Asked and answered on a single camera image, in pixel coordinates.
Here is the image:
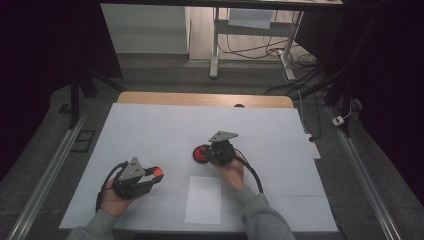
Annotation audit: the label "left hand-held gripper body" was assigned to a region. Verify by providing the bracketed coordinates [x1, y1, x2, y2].
[111, 156, 156, 201]

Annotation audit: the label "white-legged desk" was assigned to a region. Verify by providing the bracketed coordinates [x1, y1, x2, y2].
[99, 0, 344, 81]

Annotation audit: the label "black stand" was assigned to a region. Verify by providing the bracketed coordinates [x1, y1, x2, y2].
[68, 66, 128, 129]
[293, 0, 384, 138]

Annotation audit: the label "small white paper sheet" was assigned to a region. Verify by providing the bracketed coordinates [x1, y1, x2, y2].
[184, 175, 222, 225]

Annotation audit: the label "round black red ink pad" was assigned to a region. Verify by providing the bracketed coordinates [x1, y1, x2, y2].
[192, 144, 214, 165]

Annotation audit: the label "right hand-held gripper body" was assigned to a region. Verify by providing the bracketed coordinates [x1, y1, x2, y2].
[208, 130, 240, 167]

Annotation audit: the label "black floor plate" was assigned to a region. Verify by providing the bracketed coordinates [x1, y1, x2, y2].
[71, 129, 96, 154]

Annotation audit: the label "black floor cables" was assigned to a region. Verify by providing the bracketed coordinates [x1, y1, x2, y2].
[218, 33, 318, 69]

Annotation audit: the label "pale hanging sheet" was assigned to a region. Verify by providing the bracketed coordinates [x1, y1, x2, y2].
[228, 8, 274, 30]

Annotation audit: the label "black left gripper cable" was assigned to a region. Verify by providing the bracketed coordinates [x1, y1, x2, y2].
[95, 160, 130, 214]

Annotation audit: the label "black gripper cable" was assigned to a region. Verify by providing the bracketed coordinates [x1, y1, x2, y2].
[233, 148, 264, 195]
[95, 160, 130, 214]

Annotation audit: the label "aluminium floor rail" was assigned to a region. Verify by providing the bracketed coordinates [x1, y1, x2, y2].
[328, 106, 403, 240]
[6, 114, 86, 240]

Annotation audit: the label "white power strip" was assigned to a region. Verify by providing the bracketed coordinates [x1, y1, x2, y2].
[304, 133, 322, 160]

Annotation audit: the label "person's right hand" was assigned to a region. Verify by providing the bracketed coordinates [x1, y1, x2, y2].
[213, 153, 246, 193]

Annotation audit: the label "person's left hand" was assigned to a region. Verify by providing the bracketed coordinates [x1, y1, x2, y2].
[99, 185, 140, 219]

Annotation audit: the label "large white table cover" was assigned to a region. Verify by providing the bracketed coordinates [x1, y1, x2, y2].
[59, 102, 339, 233]

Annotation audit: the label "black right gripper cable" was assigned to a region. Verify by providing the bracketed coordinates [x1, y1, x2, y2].
[233, 148, 264, 195]

